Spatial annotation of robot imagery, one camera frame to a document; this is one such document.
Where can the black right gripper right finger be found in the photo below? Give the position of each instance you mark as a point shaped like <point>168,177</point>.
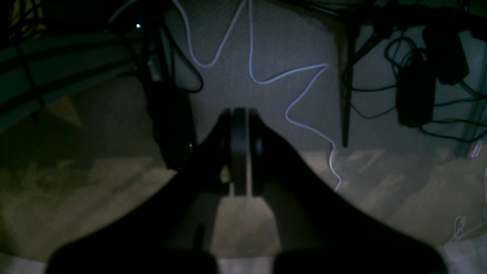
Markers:
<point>348,241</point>

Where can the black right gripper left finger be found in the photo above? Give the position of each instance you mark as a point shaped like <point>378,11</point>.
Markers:
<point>137,242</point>

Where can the black power adapter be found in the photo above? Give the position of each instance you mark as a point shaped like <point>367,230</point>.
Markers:
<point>416,86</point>

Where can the black table leg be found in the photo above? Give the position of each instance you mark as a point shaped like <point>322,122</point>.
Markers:
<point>352,33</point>

